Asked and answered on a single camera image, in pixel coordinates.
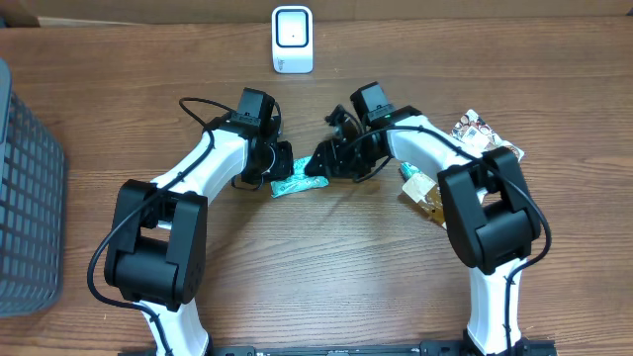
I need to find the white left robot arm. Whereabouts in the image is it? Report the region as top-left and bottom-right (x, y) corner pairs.
(87, 88), (293, 355)

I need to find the dark grey mesh basket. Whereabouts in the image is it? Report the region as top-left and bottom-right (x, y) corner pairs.
(1, 61), (68, 318)

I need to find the teal Kleenex tissue pack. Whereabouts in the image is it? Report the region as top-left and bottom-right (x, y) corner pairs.
(400, 162), (420, 181)

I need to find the brown clear snack bag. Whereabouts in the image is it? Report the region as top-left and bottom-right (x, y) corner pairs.
(402, 109), (525, 228)

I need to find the teal snack packet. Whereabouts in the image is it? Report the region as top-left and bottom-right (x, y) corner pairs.
(270, 156), (329, 198)

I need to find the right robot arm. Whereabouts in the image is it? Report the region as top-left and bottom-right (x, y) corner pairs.
(305, 82), (546, 355)

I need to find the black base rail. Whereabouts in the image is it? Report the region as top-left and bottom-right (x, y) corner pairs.
(118, 338), (558, 356)

